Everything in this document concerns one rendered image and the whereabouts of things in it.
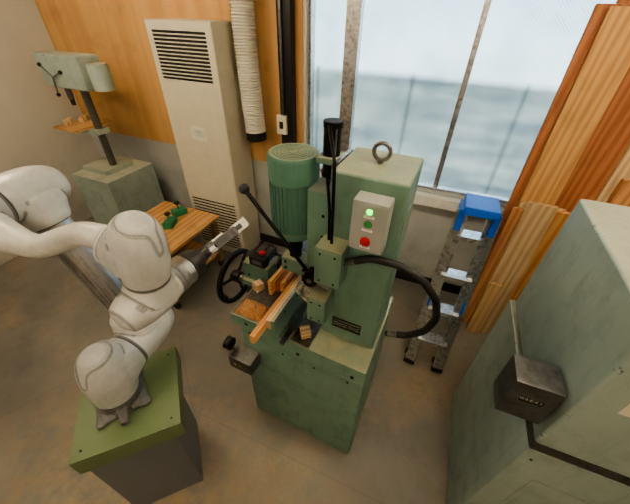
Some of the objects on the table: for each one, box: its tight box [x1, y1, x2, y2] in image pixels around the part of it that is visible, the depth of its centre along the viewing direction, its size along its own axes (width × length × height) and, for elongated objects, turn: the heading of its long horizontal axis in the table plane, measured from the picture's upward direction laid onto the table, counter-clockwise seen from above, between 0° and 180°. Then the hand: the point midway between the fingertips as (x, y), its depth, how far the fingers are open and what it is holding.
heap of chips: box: [235, 298, 270, 322], centre depth 125 cm, size 8×12×3 cm
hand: (232, 230), depth 99 cm, fingers open, 13 cm apart
